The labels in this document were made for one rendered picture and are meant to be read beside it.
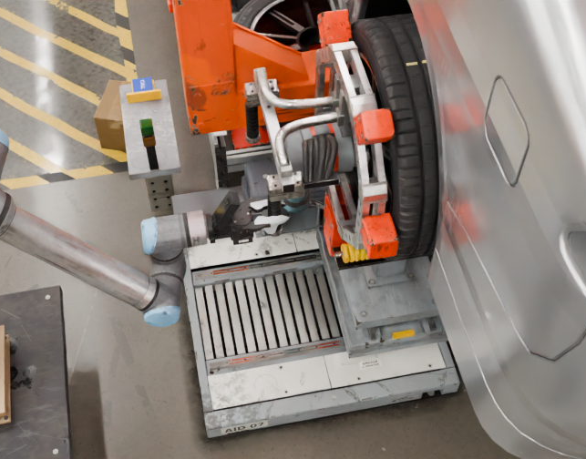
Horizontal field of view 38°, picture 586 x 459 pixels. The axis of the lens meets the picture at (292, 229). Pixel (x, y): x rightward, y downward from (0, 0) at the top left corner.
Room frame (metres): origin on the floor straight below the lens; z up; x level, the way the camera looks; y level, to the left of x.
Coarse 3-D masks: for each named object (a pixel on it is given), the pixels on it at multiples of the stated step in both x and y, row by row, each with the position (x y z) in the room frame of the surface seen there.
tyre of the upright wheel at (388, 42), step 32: (352, 32) 1.80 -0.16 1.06; (384, 32) 1.68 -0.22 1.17; (416, 32) 1.67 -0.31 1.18; (384, 64) 1.56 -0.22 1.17; (416, 64) 1.55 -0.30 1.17; (384, 96) 1.50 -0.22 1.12; (416, 96) 1.47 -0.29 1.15; (416, 128) 1.41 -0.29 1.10; (416, 160) 1.35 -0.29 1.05; (416, 192) 1.31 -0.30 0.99; (416, 224) 1.28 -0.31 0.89; (416, 256) 1.33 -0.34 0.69
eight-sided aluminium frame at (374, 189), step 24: (336, 48) 1.67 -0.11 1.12; (336, 72) 1.62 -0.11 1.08; (360, 72) 1.58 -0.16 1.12; (360, 96) 1.50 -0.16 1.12; (360, 168) 1.36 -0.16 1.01; (384, 168) 1.37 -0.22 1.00; (360, 192) 1.33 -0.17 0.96; (384, 192) 1.33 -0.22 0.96; (336, 216) 1.53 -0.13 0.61; (360, 216) 1.32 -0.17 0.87; (360, 240) 1.31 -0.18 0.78
